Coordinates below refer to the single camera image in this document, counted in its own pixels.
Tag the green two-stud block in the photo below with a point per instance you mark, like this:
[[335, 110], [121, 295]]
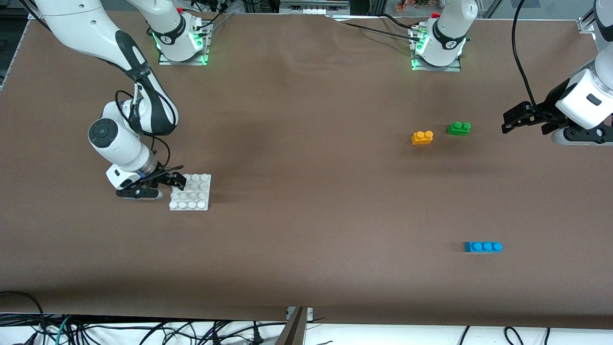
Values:
[[458, 129]]

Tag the aluminium corner profile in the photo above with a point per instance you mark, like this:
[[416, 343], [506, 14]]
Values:
[[588, 25], [32, 16]]

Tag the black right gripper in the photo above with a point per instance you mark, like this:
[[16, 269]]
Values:
[[162, 175]]

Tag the white studded base plate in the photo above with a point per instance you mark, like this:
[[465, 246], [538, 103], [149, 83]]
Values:
[[194, 196]]

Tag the blue three-stud block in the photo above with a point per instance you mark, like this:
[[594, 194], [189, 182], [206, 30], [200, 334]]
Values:
[[482, 247]]

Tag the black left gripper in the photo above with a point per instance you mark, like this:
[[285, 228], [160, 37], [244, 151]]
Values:
[[550, 108]]

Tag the grey aluminium frame piece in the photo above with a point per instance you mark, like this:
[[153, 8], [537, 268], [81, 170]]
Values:
[[311, 7]]

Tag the aluminium profile bar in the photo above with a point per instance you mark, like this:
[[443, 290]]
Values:
[[292, 330]]

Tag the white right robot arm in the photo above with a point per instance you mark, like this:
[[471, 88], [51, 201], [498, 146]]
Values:
[[81, 24]]

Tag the yellow two-stud block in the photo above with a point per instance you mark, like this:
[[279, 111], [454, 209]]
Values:
[[422, 139]]

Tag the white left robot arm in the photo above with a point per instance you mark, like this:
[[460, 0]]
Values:
[[450, 28]]

